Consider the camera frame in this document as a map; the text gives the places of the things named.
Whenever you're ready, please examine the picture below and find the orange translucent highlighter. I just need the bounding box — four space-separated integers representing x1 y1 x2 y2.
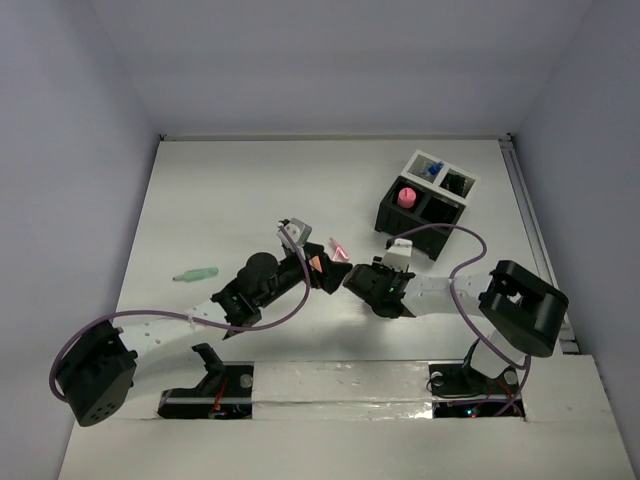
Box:
309 256 322 272

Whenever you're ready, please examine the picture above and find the pink cap black highlighter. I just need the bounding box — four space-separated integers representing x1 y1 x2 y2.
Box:
397 187 417 210

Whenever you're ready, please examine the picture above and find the blue cap black highlighter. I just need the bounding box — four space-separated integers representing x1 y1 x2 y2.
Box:
428 162 444 176

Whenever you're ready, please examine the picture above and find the pink translucent highlighter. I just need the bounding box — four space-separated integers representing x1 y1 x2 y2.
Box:
332 247 350 262

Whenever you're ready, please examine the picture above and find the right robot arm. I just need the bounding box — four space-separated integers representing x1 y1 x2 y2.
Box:
343 260 569 392

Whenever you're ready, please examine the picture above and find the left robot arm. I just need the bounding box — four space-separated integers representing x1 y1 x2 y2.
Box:
48 243 353 427

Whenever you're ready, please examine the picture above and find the black slotted organizer box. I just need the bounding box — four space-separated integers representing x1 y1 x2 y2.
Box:
374 176 465 261

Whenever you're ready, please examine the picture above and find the white organizer box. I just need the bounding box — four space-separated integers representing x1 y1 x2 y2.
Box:
400 150 479 206

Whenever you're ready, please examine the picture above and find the green translucent highlighter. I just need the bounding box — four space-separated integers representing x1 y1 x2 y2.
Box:
172 267 219 283

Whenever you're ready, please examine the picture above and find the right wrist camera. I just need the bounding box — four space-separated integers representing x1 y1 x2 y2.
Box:
381 238 413 272

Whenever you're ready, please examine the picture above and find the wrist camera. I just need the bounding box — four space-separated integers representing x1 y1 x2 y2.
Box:
381 238 413 272
277 218 312 251

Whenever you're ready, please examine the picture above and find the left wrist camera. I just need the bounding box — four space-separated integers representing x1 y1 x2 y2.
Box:
277 218 312 251

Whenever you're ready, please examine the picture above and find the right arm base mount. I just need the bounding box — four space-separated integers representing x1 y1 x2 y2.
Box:
426 340 525 419

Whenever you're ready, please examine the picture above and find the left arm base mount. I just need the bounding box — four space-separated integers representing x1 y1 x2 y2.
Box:
157 343 254 420

